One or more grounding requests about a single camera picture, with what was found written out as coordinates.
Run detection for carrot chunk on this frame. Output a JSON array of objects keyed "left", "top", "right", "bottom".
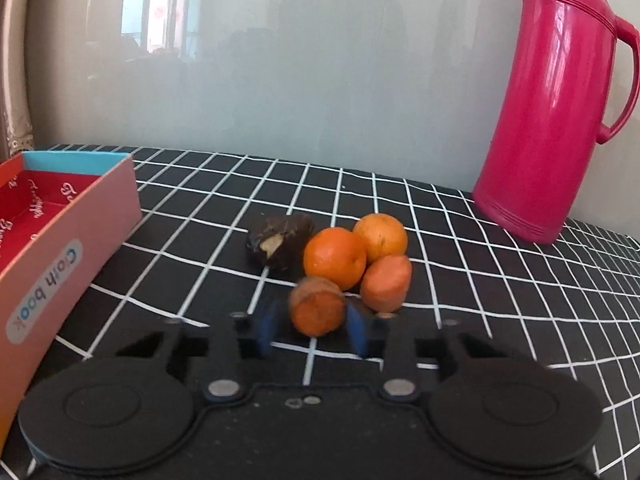
[
  {"left": 289, "top": 276, "right": 347, "bottom": 337},
  {"left": 360, "top": 255, "right": 414, "bottom": 312}
]

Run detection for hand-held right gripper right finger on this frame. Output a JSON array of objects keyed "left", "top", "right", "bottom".
[{"left": 346, "top": 304, "right": 497, "bottom": 403}]

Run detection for cracked dark brown chestnut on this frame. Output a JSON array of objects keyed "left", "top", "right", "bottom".
[{"left": 245, "top": 213, "right": 316, "bottom": 273}]

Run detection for tangerine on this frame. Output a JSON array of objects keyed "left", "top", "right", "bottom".
[
  {"left": 353, "top": 213, "right": 409, "bottom": 263},
  {"left": 303, "top": 227, "right": 368, "bottom": 292}
]

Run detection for black white-grid tablecloth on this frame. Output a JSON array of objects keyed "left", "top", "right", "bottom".
[{"left": 0, "top": 144, "right": 640, "bottom": 480}]

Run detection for pink thermos jug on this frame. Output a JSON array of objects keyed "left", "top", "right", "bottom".
[{"left": 472, "top": 0, "right": 640, "bottom": 246}]

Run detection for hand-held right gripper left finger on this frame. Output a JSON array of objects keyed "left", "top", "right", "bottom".
[{"left": 107, "top": 301, "right": 281, "bottom": 403}]

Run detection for beige lace-trimmed curtain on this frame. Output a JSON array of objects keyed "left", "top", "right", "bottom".
[{"left": 0, "top": 0, "right": 37, "bottom": 161}]

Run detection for colourful cardboard box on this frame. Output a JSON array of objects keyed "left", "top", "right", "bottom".
[{"left": 0, "top": 150, "right": 143, "bottom": 441}]

